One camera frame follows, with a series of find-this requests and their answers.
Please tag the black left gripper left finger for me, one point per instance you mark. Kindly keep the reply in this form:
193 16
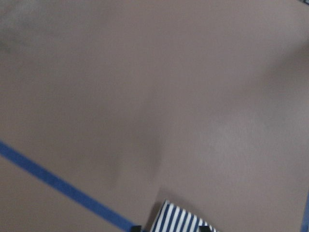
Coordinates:
136 228

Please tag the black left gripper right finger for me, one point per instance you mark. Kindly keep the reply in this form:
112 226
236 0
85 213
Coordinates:
204 229

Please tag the blue white striped polo shirt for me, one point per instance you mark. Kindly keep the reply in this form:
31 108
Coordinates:
172 218

